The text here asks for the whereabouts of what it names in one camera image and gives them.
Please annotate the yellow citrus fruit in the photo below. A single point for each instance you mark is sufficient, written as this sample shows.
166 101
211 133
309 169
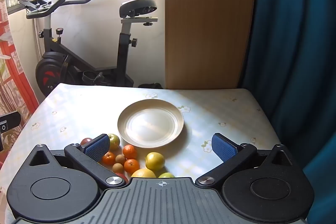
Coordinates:
155 161

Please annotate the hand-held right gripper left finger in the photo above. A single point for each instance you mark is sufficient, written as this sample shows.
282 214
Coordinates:
97 148

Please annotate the floral checked tablecloth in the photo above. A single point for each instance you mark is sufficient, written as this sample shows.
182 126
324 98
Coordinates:
78 108

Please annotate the black bag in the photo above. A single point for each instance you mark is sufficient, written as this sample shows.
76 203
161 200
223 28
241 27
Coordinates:
151 85

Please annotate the cream round plate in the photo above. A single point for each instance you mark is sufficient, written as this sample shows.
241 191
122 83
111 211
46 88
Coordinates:
151 124

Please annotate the brown longan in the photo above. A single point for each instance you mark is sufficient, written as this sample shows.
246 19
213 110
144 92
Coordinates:
121 159
117 168

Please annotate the dark blue curtain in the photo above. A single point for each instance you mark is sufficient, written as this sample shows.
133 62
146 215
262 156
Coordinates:
296 43

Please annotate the black exercise bike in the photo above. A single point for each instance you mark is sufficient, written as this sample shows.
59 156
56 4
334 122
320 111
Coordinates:
123 56

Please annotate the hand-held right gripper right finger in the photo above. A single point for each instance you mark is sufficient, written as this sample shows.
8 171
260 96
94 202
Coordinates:
223 146

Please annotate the large orange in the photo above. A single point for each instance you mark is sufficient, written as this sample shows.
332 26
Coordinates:
143 173

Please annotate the red patterned curtain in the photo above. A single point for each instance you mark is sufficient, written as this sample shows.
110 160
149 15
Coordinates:
15 77

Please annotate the green apple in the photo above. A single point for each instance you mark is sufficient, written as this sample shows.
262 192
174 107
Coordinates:
115 141
166 175

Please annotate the brownish red apple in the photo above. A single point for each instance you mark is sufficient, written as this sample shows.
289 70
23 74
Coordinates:
86 140

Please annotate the wooden board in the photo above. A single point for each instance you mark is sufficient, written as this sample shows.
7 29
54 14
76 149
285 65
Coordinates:
207 16

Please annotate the small mandarin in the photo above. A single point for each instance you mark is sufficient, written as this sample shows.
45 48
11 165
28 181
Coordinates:
130 151
109 159
131 166

